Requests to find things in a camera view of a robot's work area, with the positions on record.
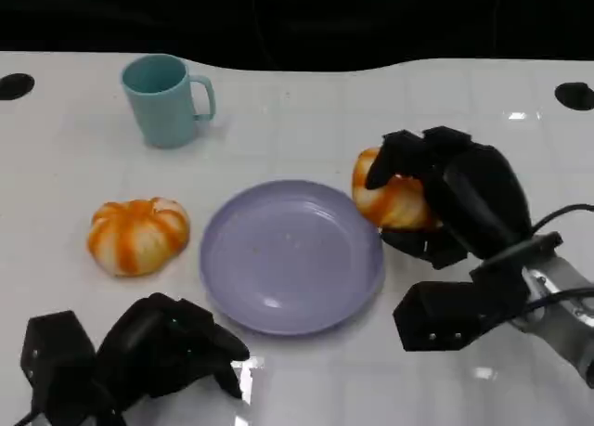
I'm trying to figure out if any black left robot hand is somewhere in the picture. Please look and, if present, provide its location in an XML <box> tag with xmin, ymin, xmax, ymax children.
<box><xmin>94</xmin><ymin>291</ymin><xmax>251</xmax><ymax>426</ymax></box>

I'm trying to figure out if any orange white toy bread roll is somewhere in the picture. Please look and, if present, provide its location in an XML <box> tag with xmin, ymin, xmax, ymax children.
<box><xmin>351</xmin><ymin>147</ymin><xmax>443</xmax><ymax>231</ymax></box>
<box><xmin>86</xmin><ymin>197</ymin><xmax>191</xmax><ymax>278</ymax></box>

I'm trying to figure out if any lilac plate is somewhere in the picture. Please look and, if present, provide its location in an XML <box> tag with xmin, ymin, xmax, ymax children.
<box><xmin>200</xmin><ymin>179</ymin><xmax>386</xmax><ymax>337</ymax></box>

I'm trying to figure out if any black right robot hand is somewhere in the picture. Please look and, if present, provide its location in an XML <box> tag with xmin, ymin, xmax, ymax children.
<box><xmin>364</xmin><ymin>125</ymin><xmax>534</xmax><ymax>271</ymax></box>

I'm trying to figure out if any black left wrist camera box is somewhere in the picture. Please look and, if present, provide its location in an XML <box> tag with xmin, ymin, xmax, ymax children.
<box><xmin>19</xmin><ymin>310</ymin><xmax>99</xmax><ymax>416</ymax></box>

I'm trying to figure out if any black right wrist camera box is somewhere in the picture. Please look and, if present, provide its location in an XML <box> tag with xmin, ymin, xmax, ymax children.
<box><xmin>393</xmin><ymin>279</ymin><xmax>531</xmax><ymax>353</ymax></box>

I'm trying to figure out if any black table cable hole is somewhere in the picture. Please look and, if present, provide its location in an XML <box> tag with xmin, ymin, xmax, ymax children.
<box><xmin>0</xmin><ymin>72</ymin><xmax>36</xmax><ymax>102</ymax></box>
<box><xmin>554</xmin><ymin>82</ymin><xmax>594</xmax><ymax>112</ymax></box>

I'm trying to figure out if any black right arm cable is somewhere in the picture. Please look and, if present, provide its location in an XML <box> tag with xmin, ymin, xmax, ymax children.
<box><xmin>523</xmin><ymin>286</ymin><xmax>594</xmax><ymax>312</ymax></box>
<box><xmin>530</xmin><ymin>203</ymin><xmax>594</xmax><ymax>232</ymax></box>

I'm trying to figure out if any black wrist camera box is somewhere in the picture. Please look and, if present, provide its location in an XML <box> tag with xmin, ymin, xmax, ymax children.
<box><xmin>19</xmin><ymin>310</ymin><xmax>99</xmax><ymax>416</ymax></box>
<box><xmin>393</xmin><ymin>279</ymin><xmax>531</xmax><ymax>353</ymax></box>

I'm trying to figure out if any pale green mug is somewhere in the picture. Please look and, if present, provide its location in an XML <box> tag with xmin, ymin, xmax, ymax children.
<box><xmin>121</xmin><ymin>53</ymin><xmax>217</xmax><ymax>149</ymax></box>

